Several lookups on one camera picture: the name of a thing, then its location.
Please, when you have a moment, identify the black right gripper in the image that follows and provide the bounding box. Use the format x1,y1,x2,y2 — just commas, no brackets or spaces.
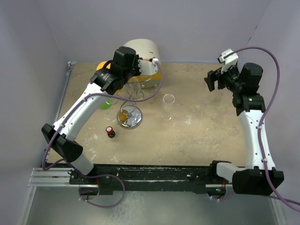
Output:
205,62,244,93

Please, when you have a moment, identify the orange plastic wine glass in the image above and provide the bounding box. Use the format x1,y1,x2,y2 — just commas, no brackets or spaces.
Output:
96,61,110,70

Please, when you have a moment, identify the green plastic wine glass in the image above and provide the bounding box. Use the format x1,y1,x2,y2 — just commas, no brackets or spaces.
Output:
99,98,113,110

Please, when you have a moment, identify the clear flute glass front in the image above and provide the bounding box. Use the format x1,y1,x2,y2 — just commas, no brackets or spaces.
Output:
162,94,175,121

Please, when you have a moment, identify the clear flute glass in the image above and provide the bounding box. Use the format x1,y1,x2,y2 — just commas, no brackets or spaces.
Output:
195,104,206,110
162,94,175,121

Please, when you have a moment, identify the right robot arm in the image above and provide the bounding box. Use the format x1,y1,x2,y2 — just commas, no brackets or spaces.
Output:
204,63,284,196

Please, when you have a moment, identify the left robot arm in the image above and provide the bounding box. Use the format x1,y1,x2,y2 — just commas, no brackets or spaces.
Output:
42,46,140,184

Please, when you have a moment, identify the chrome wine glass rack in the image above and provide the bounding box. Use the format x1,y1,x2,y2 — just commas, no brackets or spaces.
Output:
112,77,145,129

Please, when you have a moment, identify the white round drawer cabinet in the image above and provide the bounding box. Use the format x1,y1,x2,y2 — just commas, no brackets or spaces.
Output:
124,38,161,89

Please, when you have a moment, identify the small red-capped bottle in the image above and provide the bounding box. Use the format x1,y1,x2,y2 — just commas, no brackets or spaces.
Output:
105,126,115,138

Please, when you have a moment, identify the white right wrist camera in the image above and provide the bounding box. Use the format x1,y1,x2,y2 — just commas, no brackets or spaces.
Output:
217,49,239,74

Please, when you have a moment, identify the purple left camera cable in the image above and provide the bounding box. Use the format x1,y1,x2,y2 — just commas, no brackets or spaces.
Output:
41,61,164,171

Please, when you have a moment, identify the purple camera cable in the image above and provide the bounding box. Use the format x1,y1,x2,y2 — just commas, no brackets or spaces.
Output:
224,46,300,210
41,61,164,171

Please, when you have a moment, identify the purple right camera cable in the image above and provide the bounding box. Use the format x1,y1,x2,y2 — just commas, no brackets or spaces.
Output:
224,46,300,210

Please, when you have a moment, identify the black mounting rail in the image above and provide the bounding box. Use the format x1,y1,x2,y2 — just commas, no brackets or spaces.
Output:
68,164,227,196

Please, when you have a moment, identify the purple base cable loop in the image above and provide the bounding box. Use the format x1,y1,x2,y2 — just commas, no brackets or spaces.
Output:
78,172,127,208

